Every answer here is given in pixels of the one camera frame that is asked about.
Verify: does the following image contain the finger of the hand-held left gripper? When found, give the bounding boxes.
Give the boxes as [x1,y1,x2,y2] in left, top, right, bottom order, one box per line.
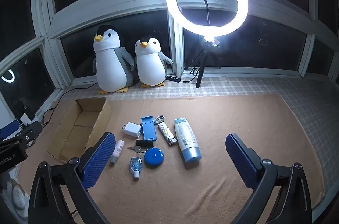
[0,121,43,149]

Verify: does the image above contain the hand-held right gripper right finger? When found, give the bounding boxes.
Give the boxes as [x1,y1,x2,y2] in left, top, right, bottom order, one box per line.
[225,133,313,224]

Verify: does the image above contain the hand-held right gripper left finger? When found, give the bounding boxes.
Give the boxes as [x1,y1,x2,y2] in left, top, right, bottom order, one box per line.
[28,132,117,224]

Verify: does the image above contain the small white tube bottle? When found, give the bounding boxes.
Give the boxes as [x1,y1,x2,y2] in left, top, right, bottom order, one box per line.
[110,140,125,164]

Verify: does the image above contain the small clear sanitizer bottle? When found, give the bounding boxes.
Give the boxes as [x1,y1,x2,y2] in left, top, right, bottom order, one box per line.
[130,157,143,181]

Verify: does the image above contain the keys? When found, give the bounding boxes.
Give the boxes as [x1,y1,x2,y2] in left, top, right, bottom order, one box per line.
[127,145,148,153]

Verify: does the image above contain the cardboard box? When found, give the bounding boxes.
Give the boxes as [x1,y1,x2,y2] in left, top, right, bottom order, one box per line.
[47,97,112,163]

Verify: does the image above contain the white wall charger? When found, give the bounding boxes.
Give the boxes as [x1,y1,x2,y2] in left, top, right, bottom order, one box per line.
[122,122,143,138]

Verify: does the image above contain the black cylindrical case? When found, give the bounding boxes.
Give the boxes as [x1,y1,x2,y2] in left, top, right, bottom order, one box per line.
[135,139,154,149]

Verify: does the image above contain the blue round lid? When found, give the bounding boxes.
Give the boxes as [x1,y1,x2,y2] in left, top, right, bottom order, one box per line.
[144,148,165,169]

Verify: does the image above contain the blue phone stand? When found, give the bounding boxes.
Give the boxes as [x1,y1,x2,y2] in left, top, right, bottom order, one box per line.
[140,116,158,141]

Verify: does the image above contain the white lotion bottle blue cap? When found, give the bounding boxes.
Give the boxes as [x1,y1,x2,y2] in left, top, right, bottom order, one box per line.
[174,118,202,163]

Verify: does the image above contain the white patterned lighter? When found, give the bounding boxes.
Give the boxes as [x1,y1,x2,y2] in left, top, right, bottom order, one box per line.
[158,123,177,147]

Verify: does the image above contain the beige felt mat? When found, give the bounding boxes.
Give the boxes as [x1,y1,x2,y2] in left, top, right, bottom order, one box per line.
[16,93,325,224]

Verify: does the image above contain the checked grey cloth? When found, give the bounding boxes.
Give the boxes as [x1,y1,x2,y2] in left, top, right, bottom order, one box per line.
[57,76,339,203]

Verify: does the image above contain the large penguin plush toy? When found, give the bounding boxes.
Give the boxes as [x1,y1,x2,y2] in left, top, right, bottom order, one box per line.
[92,25,135,94]

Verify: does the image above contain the black tripod stand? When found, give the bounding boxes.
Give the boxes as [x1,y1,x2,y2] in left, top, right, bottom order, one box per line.
[184,38,221,89]

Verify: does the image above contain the small penguin plush toy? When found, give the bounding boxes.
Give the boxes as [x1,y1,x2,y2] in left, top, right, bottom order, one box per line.
[132,36,174,88]

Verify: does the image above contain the long black cable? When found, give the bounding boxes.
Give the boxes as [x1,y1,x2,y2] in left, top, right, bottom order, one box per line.
[40,82,97,132]

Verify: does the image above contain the white window frame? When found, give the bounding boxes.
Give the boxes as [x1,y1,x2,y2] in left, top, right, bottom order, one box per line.
[0,0,339,97]

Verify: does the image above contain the white ring light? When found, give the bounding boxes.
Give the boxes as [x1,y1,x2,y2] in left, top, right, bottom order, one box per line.
[166,0,249,40]

